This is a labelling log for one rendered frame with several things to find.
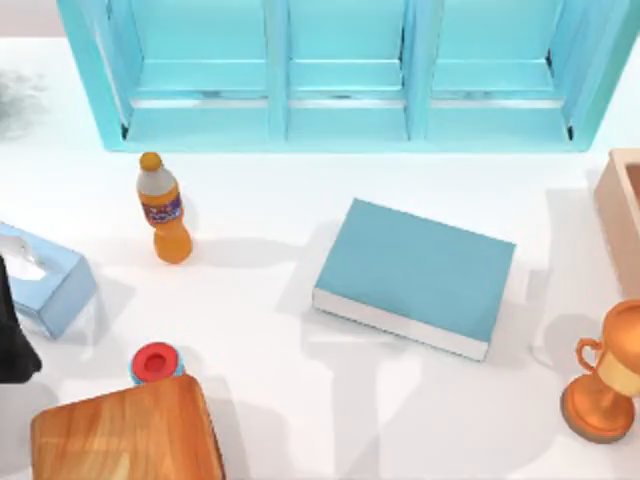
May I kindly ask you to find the light blue rack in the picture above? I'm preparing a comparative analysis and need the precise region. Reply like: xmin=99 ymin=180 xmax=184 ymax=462
xmin=55 ymin=0 xmax=640 ymax=154

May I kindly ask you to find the light blue tissue box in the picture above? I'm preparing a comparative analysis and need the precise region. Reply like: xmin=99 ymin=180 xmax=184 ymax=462
xmin=0 ymin=221 xmax=98 ymax=341

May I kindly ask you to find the bronze trophy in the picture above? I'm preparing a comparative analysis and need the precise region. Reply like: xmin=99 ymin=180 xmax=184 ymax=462
xmin=559 ymin=298 xmax=640 ymax=444

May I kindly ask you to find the orange bottle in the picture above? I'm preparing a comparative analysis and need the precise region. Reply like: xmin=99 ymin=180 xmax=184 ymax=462
xmin=135 ymin=151 xmax=194 ymax=265

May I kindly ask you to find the teal book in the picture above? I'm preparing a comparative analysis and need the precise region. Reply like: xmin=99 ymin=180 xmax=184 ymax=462
xmin=312 ymin=197 xmax=518 ymax=363

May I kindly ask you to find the wooden cutting board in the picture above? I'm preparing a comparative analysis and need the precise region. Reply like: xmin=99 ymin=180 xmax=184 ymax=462
xmin=29 ymin=373 xmax=227 ymax=480

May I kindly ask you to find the red capped blue bottle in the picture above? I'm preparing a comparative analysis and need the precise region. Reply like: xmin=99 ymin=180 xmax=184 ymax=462
xmin=128 ymin=342 xmax=187 ymax=386

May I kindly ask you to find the shallow salmon box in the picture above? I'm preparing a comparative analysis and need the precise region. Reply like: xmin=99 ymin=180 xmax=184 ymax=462
xmin=593 ymin=147 xmax=640 ymax=301

